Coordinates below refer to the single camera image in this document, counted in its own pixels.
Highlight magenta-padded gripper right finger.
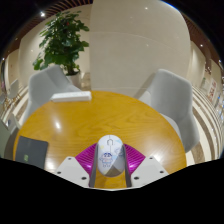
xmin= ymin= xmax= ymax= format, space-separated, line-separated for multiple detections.
xmin=121 ymin=143 xmax=170 ymax=189

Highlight light grey shell chair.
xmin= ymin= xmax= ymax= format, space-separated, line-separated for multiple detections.
xmin=20 ymin=64 xmax=83 ymax=126
xmin=138 ymin=68 xmax=201 ymax=154

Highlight black mouse pad green lines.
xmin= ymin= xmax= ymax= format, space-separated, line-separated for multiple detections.
xmin=14 ymin=135 xmax=50 ymax=170

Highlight small white chair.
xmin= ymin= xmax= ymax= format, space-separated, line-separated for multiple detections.
xmin=6 ymin=78 xmax=20 ymax=101

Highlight green leafy potted plant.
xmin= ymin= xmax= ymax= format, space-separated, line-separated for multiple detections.
xmin=32 ymin=10 xmax=90 ymax=76

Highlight white power strip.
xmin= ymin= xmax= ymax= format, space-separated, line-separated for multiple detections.
xmin=50 ymin=90 xmax=93 ymax=103

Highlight white printed computer mouse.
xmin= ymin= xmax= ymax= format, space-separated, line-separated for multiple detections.
xmin=96 ymin=134 xmax=124 ymax=178

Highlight red and white poster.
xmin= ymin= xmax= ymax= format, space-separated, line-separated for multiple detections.
xmin=207 ymin=79 xmax=218 ymax=103

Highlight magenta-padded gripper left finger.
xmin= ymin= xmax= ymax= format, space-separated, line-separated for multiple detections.
xmin=54 ymin=143 xmax=99 ymax=189

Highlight white plant pot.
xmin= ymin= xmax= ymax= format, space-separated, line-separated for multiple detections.
xmin=66 ymin=71 xmax=82 ymax=88

